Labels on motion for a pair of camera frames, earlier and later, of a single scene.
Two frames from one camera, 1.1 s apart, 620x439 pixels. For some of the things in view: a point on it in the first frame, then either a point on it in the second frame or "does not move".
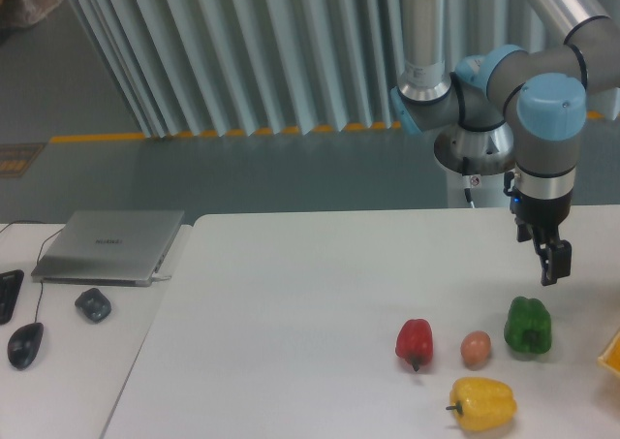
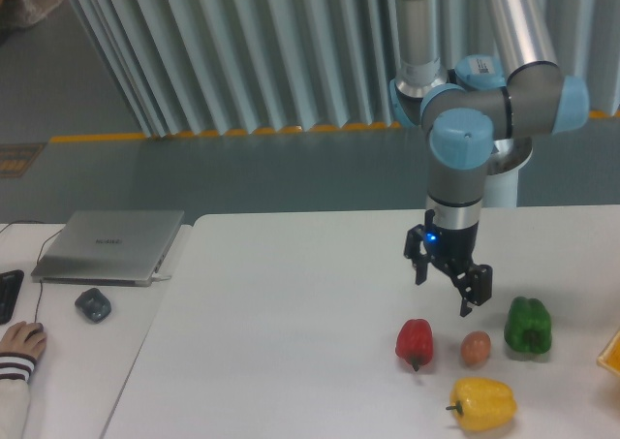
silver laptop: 109,248 does not move
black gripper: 541,218 to 452,249
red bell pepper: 415,342 does not move
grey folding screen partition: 202,54 does not move
